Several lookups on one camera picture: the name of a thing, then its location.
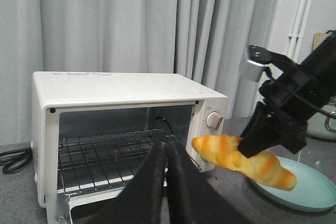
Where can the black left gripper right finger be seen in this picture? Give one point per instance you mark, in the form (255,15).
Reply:
(191,198)

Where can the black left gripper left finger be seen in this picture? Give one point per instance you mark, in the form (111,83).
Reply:
(140,201)

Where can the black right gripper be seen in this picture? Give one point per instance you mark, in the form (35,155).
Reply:
(301,91)

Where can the golden croissant bread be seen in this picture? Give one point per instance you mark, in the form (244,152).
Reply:
(263,168)

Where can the glass oven door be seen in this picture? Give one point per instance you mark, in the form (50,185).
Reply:
(58,209)

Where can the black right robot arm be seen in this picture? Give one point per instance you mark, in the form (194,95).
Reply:
(323,58)

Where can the upper oven knob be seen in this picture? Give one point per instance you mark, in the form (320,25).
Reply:
(214,120)

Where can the white Toshiba toaster oven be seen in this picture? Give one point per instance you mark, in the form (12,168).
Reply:
(81,104)

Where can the pale green pot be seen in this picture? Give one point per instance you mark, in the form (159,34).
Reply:
(322,127)

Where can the light green plate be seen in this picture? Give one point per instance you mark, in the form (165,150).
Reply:
(313,192)

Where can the grey curtain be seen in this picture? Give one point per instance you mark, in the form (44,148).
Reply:
(203,40)

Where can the wire oven rack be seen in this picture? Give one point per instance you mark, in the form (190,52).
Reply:
(95,163)

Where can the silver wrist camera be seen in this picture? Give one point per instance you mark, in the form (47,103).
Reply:
(254,62)

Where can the white wall pipe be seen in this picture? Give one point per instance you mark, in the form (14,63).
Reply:
(298,30)

